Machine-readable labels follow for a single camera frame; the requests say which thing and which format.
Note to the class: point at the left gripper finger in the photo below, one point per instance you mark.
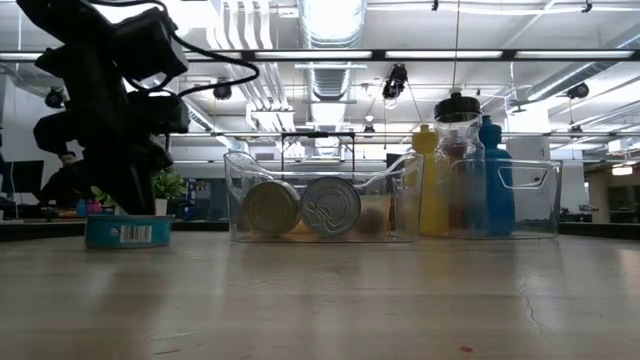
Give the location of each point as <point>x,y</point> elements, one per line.
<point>127,190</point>

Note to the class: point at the blue labelled tuna can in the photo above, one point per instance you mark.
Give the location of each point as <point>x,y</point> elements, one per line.
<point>105,232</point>
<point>272,207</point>
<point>330,206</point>

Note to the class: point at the yellow plastic water bottle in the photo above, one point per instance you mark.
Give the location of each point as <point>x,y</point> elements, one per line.
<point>432,210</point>

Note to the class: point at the clear bottle black cap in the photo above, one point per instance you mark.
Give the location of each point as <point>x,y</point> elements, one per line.
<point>457,107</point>

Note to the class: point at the blue plastic water bottle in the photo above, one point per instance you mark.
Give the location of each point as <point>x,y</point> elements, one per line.
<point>497,200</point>

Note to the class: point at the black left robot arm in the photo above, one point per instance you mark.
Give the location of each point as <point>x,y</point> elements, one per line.
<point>60,17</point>

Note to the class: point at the small pink object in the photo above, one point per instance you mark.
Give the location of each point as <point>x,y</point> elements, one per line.
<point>95,206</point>

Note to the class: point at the green potted plant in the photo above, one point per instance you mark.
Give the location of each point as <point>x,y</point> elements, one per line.
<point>167,185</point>

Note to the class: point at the black ceiling spotlight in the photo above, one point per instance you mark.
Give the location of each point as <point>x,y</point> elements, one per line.
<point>54,97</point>
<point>395,80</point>
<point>222,91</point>
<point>577,90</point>

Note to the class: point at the small blue object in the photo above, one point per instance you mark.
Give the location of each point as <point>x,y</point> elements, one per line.
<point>81,206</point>

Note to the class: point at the person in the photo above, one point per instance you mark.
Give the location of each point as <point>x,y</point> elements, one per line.
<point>62,185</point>

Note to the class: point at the large clear plastic bin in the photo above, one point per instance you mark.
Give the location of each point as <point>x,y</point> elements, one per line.
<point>232,190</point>

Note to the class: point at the black monitor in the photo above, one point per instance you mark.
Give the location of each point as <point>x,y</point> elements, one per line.
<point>22,176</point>

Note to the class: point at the black background rack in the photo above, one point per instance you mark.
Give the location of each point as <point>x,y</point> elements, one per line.
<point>320,134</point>

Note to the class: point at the small clear plastic bin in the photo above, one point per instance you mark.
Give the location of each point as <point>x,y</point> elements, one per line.
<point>540,210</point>

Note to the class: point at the black overhead rail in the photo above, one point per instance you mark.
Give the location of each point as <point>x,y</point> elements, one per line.
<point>378,55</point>

